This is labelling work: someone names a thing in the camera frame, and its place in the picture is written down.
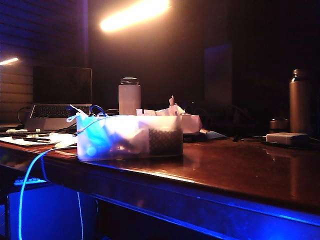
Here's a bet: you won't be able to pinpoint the thin black cable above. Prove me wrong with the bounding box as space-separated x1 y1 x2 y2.
231 135 267 143

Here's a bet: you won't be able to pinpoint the black patterned pouch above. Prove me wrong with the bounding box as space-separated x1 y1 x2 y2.
148 127 184 156

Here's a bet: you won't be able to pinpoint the small metal cup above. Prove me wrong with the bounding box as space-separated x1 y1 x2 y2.
269 118 290 134

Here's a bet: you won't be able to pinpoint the thin white wire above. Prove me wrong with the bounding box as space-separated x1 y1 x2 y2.
76 191 85 240

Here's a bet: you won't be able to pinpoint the long white cable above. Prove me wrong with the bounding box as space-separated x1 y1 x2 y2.
17 146 79 240

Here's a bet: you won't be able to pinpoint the blue cord loop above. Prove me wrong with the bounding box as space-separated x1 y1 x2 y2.
88 104 108 118

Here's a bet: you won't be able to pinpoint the black and silver pen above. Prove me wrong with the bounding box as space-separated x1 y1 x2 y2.
23 137 52 144

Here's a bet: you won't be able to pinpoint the cabinet under desk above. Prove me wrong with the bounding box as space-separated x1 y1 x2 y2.
6 184 99 240

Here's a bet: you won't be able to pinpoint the white notepad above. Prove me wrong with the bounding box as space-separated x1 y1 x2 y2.
0 133 77 147

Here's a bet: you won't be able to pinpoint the white insulated bottle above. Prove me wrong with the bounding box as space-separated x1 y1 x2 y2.
118 76 142 116

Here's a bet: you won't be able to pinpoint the grey laptop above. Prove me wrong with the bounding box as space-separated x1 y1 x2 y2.
24 65 94 132

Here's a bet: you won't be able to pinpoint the translucent plastic storage box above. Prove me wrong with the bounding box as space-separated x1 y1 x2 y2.
75 114 184 161

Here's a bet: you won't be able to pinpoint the white power adapter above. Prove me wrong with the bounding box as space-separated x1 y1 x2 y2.
265 132 310 146

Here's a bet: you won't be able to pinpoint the steel water bottle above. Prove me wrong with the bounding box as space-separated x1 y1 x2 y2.
289 68 312 135

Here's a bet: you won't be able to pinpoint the black keyboard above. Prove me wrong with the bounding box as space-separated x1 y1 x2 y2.
53 126 78 135

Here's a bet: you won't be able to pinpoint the dark upright panel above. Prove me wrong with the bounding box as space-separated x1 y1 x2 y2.
204 44 234 106

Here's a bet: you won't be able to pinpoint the flat blue book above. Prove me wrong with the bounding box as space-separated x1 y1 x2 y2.
199 129 230 141

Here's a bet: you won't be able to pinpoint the crumpled white paper slips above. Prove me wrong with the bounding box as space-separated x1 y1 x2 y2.
135 94 188 117

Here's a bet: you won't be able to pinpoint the small light strip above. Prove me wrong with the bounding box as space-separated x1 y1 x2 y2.
0 56 20 66

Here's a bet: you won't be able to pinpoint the white cable with usb plug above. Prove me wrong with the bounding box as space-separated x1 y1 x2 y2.
72 114 132 137

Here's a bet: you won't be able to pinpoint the lit keyboard under desk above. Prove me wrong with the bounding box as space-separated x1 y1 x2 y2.
13 175 49 186

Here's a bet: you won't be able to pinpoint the bright tube lamp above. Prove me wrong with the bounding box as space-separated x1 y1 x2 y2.
99 0 172 33

